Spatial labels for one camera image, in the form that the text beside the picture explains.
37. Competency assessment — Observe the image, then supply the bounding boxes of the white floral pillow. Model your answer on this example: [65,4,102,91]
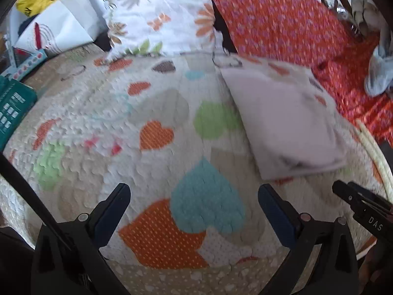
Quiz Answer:
[103,0,225,60]

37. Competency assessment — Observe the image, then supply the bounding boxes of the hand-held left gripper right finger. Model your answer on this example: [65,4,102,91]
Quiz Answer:
[258,184,359,295]

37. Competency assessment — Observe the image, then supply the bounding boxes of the heart print quilted bedspread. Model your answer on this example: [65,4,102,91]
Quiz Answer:
[0,44,390,295]

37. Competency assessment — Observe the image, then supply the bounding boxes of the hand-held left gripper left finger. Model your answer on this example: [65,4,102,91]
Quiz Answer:
[31,183,131,295]

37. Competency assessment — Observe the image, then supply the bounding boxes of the white sweater with orange flowers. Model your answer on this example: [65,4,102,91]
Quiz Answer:
[219,58,349,181]

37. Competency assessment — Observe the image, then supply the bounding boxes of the teal cardboard box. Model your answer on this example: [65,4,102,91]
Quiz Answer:
[0,77,37,151]

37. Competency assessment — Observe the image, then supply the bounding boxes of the grey crumpled cloth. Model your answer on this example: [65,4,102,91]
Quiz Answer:
[364,25,393,97]

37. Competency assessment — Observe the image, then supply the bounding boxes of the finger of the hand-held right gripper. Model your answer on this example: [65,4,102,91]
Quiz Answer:
[347,181,393,213]
[332,180,393,244]

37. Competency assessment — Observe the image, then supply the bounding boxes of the orange blanket with purple flowers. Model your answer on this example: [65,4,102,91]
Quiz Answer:
[212,0,393,148]

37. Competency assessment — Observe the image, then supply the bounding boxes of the white paper bag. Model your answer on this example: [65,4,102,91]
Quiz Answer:
[14,0,106,57]

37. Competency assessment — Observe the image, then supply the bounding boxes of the black strap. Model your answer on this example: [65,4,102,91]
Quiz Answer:
[0,154,74,249]

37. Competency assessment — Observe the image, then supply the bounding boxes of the beige plush toy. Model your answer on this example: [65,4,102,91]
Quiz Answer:
[351,0,387,36]

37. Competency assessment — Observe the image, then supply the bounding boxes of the light blue box with dots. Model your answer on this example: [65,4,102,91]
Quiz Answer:
[0,50,47,79]

